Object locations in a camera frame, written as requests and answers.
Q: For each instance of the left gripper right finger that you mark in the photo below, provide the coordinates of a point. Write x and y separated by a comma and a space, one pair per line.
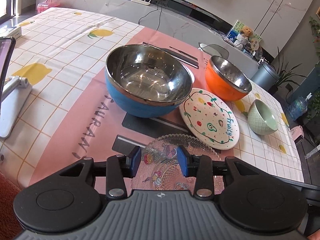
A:
200, 167

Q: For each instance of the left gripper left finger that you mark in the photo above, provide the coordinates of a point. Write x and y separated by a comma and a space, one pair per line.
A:
118, 167

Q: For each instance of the clear glass patterned plate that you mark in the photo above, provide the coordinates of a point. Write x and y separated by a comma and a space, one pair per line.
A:
159, 169

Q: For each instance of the white fruit pattern plate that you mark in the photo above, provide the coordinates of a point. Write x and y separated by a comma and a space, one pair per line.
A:
210, 119

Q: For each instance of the green ceramic bowl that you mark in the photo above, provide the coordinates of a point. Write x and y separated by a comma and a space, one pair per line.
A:
260, 118

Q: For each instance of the orange steel bowl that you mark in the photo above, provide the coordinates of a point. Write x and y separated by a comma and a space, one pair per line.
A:
225, 80

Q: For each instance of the blue steel bowl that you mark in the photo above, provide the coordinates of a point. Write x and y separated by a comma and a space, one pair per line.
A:
145, 81

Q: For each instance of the lemon checked tablecloth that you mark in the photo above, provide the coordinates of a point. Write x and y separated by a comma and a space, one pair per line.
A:
69, 113

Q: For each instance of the pink space heater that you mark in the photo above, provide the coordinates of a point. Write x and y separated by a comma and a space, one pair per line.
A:
297, 134

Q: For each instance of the grey trash bin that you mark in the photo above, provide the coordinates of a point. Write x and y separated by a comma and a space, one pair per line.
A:
265, 76

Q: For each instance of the blue water jug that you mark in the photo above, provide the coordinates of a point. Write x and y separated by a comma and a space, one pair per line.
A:
298, 107

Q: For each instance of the white round stool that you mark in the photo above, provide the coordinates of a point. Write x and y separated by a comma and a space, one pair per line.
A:
214, 50

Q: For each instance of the tall floor plant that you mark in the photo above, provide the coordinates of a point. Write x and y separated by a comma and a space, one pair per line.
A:
285, 75

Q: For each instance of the teddy bear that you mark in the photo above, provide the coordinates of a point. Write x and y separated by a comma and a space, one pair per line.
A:
246, 31

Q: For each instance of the white marble tv console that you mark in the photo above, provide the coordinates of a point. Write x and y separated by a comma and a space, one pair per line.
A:
166, 21

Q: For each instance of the pink storage box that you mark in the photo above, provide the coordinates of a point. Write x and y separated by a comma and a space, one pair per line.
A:
43, 6

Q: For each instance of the hanging green vine plant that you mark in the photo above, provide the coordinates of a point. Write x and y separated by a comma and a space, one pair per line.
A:
314, 24

